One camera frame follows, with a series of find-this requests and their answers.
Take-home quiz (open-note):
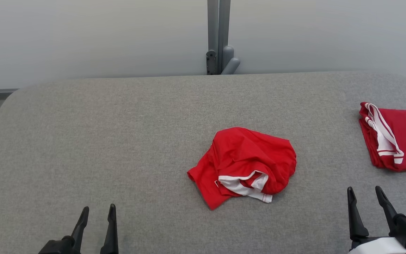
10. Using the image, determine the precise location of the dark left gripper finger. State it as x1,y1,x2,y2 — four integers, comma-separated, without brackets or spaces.
100,204,119,254
70,206,90,254

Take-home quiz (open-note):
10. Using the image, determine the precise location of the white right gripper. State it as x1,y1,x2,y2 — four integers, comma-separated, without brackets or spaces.
346,186,406,254

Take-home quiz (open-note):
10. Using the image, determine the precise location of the red jersey striped white collar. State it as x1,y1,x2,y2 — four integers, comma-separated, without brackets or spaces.
358,102,406,173

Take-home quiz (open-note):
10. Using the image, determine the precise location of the red shirt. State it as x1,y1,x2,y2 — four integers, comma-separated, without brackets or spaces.
187,127,297,211

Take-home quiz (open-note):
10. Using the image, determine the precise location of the grey metal upright post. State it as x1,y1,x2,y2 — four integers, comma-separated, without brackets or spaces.
205,0,241,75

